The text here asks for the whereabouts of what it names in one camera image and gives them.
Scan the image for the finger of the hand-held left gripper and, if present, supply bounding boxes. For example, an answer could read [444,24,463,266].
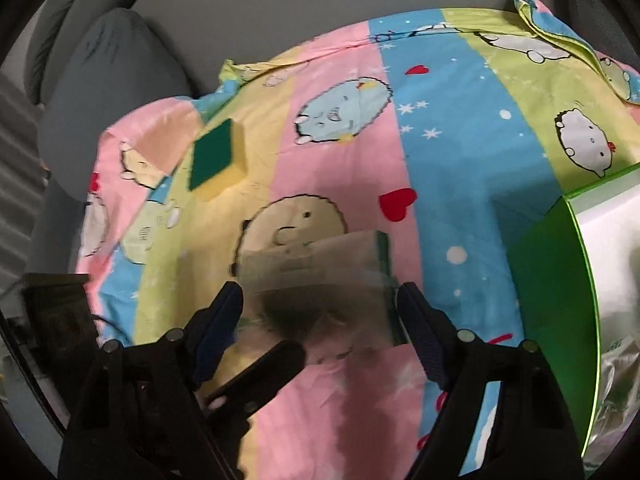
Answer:
[202,340,307,441]

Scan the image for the green cardboard box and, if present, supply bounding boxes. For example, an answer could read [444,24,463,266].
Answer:
[507,162,640,467]

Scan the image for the grey-green sofa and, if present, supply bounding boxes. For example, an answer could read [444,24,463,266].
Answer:
[20,0,640,281]

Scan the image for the grey-green sofa back cushion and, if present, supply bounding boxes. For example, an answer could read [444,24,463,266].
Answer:
[25,0,146,106]

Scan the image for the colourful cartoon printed blanket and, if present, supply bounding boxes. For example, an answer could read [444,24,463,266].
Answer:
[75,0,640,480]

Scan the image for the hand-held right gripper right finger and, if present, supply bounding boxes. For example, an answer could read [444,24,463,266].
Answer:
[397,281,586,480]

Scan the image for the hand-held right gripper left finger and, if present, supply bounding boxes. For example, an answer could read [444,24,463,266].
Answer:
[59,281,244,480]

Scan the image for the grey-green throw pillow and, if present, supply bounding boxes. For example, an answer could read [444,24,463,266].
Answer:
[39,8,194,204]

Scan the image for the dark box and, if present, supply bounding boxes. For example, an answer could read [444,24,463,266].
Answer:
[20,272,102,357]

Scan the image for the clear plastic snack bag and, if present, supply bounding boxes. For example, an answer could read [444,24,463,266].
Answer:
[582,330,637,477]

